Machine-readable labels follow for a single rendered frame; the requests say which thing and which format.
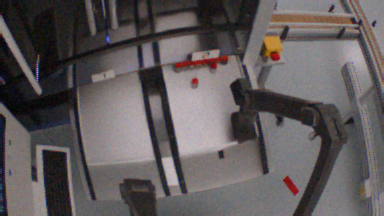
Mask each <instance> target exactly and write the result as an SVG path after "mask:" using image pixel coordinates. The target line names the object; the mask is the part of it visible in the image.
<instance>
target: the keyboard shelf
mask: <svg viewBox="0 0 384 216"><path fill-rule="evenodd" d="M42 149H44V150H51V151H59V152H66V153H67V165H68V168H67V170H68V181H69V190H70V199H71V207H72V214H73V216H76V209H75V201H74V192H73V183H72V173H71V170H72V168H71V155H70V149H69V148H65V147H56V146H48V145H40V144H37V146H36V155H37V156H36V159H37V162H36V163H37V177H38V179H37V180H38V183H36V182H32V190H33V200H34V209H35V216H48V214H47V208H46V200H45V199H46V198H45V190H44V188H45V187H44V178H43V176H44V175H43V159H42V157H43V155H42V151H43V150H42Z"/></svg>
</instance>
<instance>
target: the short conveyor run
mask: <svg viewBox="0 0 384 216"><path fill-rule="evenodd" d="M275 5H276V6H277V1H276V4H275ZM276 6H275V7H274V12H273V14H272V15H271V16H272V18H271V20H270V24H269V25H268V26H269V27H268V28H267V32H276V33H277V34H278V37H279V39H280V41H281V42H287V41H288V42H291V41H293V42H296V41H298V42H300V41H311V42H312V41H325V40H326V41H332V40H333V41H335V40H336V41H338V40H340V41H341V40H343V41H345V40H346V41H348V40H350V41H351V40H356V39H357V38H358V36H359V34H360V32H359V30H358V29H357V28H358V27H359V25H356V24H355V23H354V20H353V17H354V15H353V14H352V15H351V14H347V13H346V14H345V13H334V11H333V10H334V8H335V6H334V5H333V4H332V5H331V6H332V7H330V8H329V9H330V10H329V11H328V12H327V13H326V12H317V11H316V12H314V11H312V12H311V11H300V10H299V11H297V10H296V11H294V10H291V11H290V10H277V9H276Z"/></svg>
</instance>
